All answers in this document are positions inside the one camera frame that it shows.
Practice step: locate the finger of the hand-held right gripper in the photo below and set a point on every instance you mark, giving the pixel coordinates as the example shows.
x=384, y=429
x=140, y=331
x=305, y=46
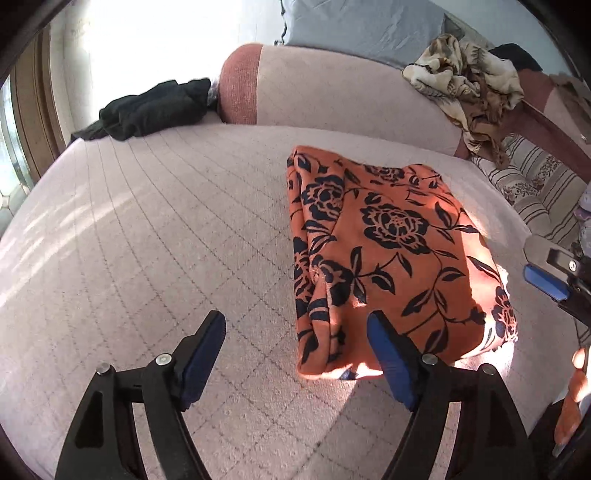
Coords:
x=547, y=282
x=551, y=254

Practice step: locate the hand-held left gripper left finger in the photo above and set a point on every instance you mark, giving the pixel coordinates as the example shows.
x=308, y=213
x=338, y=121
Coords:
x=205, y=350

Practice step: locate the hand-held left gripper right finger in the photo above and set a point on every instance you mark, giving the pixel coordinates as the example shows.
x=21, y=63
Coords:
x=392, y=355

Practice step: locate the orange floral garment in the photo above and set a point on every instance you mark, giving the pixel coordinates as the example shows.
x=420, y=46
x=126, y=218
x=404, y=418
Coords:
x=392, y=230

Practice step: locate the person's right hand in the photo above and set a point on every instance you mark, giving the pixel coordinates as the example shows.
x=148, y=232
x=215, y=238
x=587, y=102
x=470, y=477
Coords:
x=570, y=406

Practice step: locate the striped floral cushion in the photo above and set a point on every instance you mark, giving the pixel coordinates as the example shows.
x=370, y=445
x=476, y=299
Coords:
x=540, y=184

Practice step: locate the pink quilted bed cover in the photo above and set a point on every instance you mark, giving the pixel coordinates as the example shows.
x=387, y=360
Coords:
x=161, y=230

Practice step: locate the beige patterned cloth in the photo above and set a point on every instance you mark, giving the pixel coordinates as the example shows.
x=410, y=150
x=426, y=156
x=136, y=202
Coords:
x=461, y=74

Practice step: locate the dark cloth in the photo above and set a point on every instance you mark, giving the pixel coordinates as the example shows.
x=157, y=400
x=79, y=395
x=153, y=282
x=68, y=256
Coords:
x=515, y=55

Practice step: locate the black garment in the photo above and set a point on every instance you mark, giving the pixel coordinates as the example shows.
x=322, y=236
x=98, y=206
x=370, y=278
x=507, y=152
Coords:
x=147, y=113

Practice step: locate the pink bolster cushion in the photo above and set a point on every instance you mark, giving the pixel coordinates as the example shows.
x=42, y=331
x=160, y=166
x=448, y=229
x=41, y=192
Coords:
x=332, y=97

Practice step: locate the stained glass window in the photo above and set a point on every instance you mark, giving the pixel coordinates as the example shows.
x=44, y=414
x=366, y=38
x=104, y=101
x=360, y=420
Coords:
x=11, y=152

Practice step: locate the grey-blue pillow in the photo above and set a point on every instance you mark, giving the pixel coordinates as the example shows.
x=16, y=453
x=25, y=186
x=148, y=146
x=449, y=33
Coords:
x=364, y=27

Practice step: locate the wooden window frame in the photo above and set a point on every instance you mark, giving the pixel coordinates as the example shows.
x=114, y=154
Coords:
x=34, y=106

